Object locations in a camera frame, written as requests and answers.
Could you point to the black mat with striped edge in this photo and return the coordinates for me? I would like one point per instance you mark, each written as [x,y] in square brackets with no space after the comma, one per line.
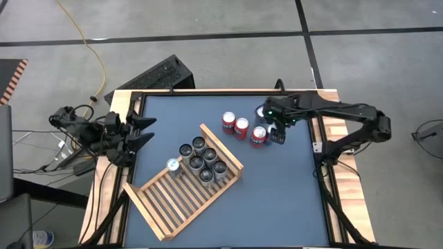
[7,76]

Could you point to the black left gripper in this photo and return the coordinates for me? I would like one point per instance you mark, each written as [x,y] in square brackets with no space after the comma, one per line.
[117,138]

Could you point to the Celsius Tropical Vibe can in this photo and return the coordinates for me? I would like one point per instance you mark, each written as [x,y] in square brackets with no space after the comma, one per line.
[185,149]
[196,161]

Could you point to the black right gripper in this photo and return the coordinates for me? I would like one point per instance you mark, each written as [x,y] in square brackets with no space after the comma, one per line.
[280,109]

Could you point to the bamboo slatted shelf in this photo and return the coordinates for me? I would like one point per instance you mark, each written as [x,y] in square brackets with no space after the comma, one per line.
[221,146]

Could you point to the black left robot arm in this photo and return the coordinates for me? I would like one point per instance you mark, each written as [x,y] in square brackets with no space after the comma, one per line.
[79,131]

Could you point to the white blue package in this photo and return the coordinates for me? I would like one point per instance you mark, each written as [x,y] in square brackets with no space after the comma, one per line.
[43,239]

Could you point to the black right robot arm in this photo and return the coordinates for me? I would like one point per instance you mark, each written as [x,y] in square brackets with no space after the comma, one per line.
[346,110]

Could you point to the black power brick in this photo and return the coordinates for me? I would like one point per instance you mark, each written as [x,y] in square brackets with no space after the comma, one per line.
[84,167]

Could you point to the grey equipment case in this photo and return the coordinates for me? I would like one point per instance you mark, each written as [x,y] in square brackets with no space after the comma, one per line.
[6,152]

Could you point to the red Fanta can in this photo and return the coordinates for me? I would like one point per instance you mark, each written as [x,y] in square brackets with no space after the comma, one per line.
[241,127]
[228,121]
[258,135]

